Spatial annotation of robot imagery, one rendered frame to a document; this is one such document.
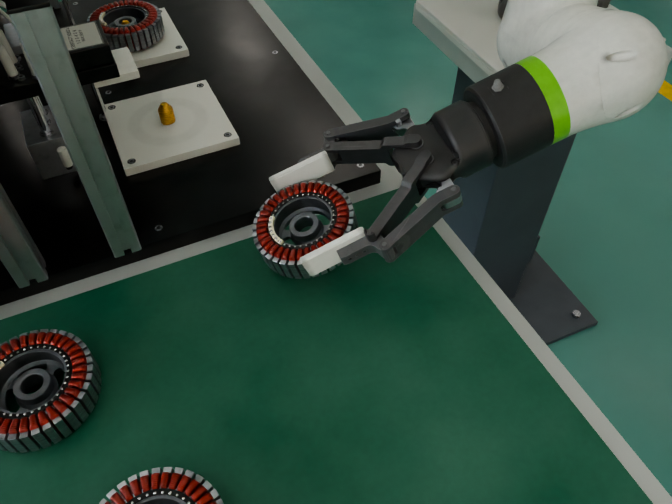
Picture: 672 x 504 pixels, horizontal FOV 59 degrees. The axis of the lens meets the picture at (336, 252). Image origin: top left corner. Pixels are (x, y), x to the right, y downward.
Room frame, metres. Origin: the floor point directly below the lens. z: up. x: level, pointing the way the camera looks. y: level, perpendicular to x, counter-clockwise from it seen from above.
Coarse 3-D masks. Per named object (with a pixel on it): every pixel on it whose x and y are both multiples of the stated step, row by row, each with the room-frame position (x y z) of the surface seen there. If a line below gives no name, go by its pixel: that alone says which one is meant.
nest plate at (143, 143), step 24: (144, 96) 0.71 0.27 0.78; (168, 96) 0.71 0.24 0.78; (192, 96) 0.71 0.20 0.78; (120, 120) 0.66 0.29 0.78; (144, 120) 0.66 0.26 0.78; (192, 120) 0.66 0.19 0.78; (216, 120) 0.66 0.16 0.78; (120, 144) 0.60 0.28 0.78; (144, 144) 0.60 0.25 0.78; (168, 144) 0.60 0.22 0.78; (192, 144) 0.60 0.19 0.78; (216, 144) 0.61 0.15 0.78; (144, 168) 0.57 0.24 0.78
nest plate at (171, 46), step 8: (160, 8) 0.97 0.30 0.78; (168, 16) 0.94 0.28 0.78; (168, 24) 0.91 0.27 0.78; (168, 32) 0.89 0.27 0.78; (176, 32) 0.89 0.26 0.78; (160, 40) 0.86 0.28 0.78; (168, 40) 0.86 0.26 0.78; (176, 40) 0.86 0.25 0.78; (152, 48) 0.84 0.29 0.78; (160, 48) 0.84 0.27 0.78; (168, 48) 0.84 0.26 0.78; (176, 48) 0.84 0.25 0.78; (184, 48) 0.84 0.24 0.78; (136, 56) 0.82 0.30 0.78; (144, 56) 0.82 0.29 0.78; (152, 56) 0.82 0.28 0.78; (160, 56) 0.82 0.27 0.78; (168, 56) 0.82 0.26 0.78; (176, 56) 0.83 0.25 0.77; (184, 56) 0.83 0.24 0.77; (136, 64) 0.80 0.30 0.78; (144, 64) 0.81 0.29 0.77; (152, 64) 0.81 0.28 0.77
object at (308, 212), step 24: (288, 192) 0.48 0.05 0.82; (312, 192) 0.47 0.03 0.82; (336, 192) 0.46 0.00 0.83; (264, 216) 0.45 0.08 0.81; (288, 216) 0.46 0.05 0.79; (312, 216) 0.45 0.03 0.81; (336, 216) 0.43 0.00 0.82; (264, 240) 0.41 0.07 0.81; (312, 240) 0.42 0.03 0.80; (288, 264) 0.38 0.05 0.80; (336, 264) 0.40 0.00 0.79
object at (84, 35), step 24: (96, 24) 0.65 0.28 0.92; (72, 48) 0.60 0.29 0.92; (96, 48) 0.60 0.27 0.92; (120, 48) 0.67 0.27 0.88; (0, 72) 0.59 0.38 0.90; (24, 72) 0.59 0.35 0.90; (96, 72) 0.59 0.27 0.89; (120, 72) 0.61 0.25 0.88; (0, 96) 0.55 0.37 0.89; (24, 96) 0.56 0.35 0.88
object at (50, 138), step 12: (48, 108) 0.62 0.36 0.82; (24, 120) 0.60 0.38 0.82; (48, 120) 0.60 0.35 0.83; (24, 132) 0.57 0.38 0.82; (36, 132) 0.57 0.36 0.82; (36, 144) 0.55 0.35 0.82; (48, 144) 0.56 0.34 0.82; (60, 144) 0.56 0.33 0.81; (36, 156) 0.55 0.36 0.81; (48, 156) 0.56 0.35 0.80; (48, 168) 0.55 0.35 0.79; (60, 168) 0.56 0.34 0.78; (72, 168) 0.56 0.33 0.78
